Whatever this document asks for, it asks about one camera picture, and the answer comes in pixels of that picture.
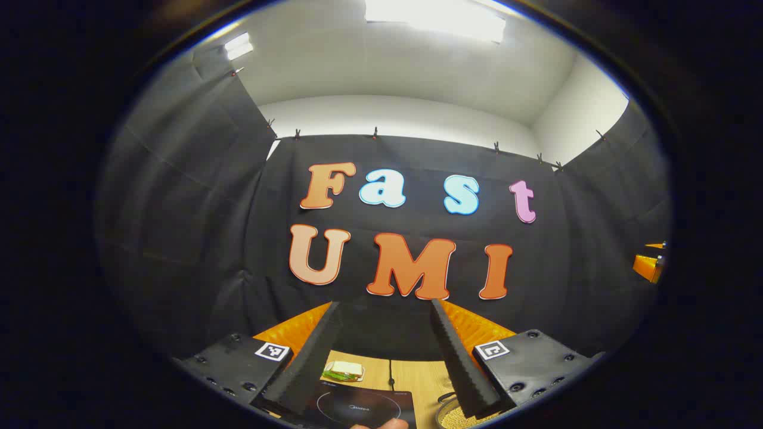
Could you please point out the sandwich with lettuce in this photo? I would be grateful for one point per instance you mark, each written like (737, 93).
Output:
(344, 370)

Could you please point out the black backdrop cloth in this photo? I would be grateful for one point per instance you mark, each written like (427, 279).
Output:
(208, 238)

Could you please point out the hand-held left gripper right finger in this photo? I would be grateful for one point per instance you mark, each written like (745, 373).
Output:
(462, 369)

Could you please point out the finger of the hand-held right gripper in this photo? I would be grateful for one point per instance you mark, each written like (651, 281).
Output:
(647, 268)
(656, 245)

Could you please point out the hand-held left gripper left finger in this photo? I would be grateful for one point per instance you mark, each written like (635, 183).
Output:
(310, 363)

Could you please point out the large ceiling light panel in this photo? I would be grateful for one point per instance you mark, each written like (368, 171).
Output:
(435, 18)

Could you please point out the black induction cooktop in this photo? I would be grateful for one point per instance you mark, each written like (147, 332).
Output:
(357, 408)

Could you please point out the pile of yellow soybeans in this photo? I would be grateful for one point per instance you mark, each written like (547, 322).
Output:
(456, 422)

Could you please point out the small ceiling light panel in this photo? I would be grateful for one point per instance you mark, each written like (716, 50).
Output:
(238, 46)

